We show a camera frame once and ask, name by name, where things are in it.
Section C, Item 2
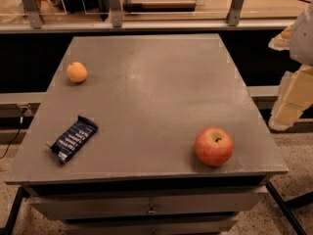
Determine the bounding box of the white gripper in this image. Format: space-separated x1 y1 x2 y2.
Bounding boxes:
268 3 313 130

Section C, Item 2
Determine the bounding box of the red apple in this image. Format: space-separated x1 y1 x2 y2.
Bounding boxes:
194 127 234 166

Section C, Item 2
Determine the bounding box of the blue rxbar wrapper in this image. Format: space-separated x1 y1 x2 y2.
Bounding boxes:
50 116 98 165

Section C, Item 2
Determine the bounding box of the metal railing with posts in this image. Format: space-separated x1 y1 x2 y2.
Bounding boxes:
0 0 299 33

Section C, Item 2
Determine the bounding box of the grey drawer cabinet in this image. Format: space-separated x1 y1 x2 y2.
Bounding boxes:
8 34 287 227

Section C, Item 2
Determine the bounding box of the upper drawer with knob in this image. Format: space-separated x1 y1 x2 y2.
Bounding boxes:
30 186 267 220

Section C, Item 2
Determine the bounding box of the lower drawer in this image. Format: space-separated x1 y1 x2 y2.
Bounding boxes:
64 216 238 235

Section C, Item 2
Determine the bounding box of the orange fruit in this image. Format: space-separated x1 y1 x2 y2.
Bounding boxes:
67 62 88 83

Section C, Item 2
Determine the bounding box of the black metal frame leg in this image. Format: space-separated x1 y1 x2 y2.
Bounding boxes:
266 181 313 235

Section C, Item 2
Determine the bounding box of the black cable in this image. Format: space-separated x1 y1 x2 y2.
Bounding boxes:
0 105 31 160

